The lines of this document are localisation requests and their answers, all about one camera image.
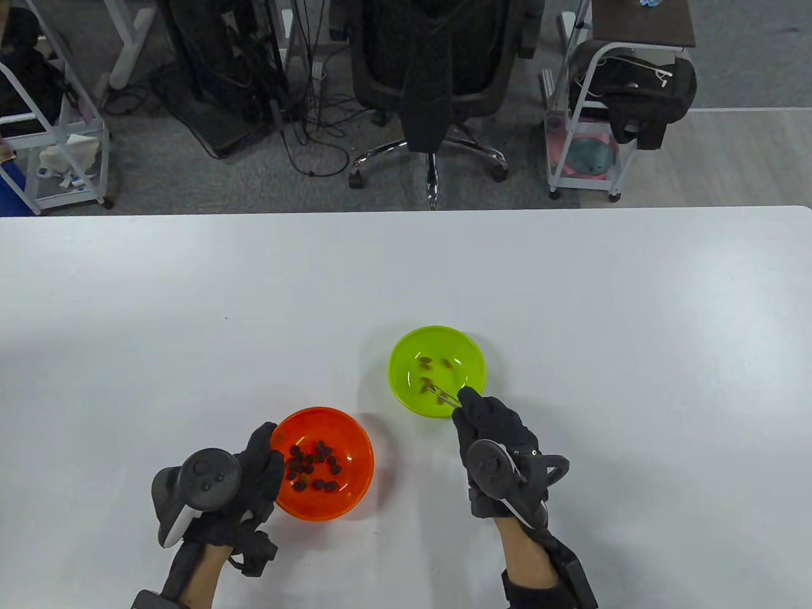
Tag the person's right hand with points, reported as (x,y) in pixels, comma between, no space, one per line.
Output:
(501,422)

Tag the person's left hand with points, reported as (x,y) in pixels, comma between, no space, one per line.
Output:
(260,466)

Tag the black white handheld controller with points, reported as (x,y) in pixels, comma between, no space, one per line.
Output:
(488,463)
(206,472)

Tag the pile of dark raisins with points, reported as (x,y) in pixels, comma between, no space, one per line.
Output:
(314,466)

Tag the metal tweezers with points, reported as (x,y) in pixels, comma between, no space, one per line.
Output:
(449,397)

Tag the orange plastic bowl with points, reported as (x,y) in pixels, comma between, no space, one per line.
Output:
(342,431)

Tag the green plastic bowl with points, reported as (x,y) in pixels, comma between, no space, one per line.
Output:
(406,380)

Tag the person's left forearm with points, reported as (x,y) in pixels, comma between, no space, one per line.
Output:
(200,574)

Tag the person's right forearm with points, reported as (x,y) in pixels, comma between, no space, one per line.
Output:
(530,558)

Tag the white metal cart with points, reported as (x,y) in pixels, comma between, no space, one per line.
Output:
(89,130)
(580,184)

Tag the pink teal plastic basin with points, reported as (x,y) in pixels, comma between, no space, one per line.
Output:
(590,155)

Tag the black backpack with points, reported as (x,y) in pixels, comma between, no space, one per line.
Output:
(634,95)

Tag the black office chair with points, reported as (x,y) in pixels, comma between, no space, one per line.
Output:
(428,63)

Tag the white plastic bag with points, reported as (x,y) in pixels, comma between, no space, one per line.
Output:
(66,155)

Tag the white power strip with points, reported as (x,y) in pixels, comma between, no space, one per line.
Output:
(317,66)

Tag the white desk leg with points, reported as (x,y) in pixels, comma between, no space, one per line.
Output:
(571,25)
(127,44)

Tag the black computer tower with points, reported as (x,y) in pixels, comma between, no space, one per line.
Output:
(216,63)

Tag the brown wooden side table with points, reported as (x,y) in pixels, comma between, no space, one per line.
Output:
(641,22)

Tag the black bag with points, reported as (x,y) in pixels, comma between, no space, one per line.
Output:
(25,76)

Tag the black wrist camera unit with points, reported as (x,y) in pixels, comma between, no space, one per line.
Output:
(168,574)
(564,583)

